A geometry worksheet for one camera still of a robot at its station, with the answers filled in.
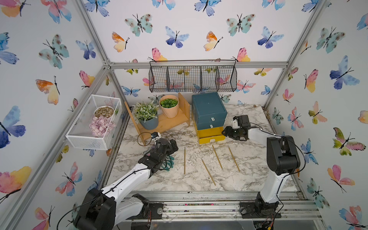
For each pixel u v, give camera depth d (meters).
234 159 0.93
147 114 0.86
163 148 0.65
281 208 0.66
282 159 0.51
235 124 0.91
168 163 0.88
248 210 0.73
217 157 0.93
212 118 0.89
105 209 0.39
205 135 1.04
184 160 0.91
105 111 0.71
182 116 1.05
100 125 0.63
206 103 0.93
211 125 0.96
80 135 0.60
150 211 0.73
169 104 0.96
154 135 0.75
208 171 0.88
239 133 0.77
